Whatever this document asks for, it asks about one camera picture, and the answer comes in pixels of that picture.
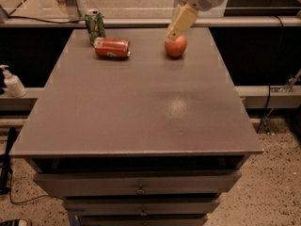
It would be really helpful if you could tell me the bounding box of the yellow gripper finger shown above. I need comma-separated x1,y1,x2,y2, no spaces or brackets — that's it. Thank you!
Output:
166,4,198,41

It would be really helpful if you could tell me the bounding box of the red coke can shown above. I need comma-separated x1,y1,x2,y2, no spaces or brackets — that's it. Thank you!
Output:
93,37,131,58

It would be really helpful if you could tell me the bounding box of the green soda can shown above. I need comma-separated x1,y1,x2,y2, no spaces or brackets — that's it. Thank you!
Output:
85,8,106,45

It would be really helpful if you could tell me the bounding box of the red apple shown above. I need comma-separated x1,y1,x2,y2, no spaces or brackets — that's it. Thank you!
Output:
164,36,187,57

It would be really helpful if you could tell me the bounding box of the grey drawer cabinet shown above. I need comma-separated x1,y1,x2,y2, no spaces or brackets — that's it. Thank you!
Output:
11,28,261,226

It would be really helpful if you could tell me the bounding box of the top grey drawer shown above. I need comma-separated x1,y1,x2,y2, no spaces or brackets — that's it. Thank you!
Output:
34,170,242,197

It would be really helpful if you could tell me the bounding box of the grey drawer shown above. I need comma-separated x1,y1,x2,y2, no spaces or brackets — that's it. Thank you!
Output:
34,170,242,197
64,196,220,216

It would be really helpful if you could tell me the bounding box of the white pump bottle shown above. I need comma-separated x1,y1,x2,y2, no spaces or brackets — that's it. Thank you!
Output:
0,65,26,97

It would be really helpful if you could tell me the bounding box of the black stand leg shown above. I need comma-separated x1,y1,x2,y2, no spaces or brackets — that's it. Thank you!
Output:
0,127,17,195

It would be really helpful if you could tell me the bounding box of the black and white shoe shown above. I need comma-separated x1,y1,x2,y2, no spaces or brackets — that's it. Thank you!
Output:
0,218,32,226

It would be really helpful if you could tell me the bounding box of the metal bracket on rail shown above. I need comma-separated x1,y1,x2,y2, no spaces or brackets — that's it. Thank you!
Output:
271,75,300,93

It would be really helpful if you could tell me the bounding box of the black cable behind table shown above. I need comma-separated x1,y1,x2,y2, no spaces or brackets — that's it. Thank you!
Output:
8,14,85,24

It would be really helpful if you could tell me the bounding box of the black cable on floor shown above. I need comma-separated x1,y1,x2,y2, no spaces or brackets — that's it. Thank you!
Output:
8,169,64,205

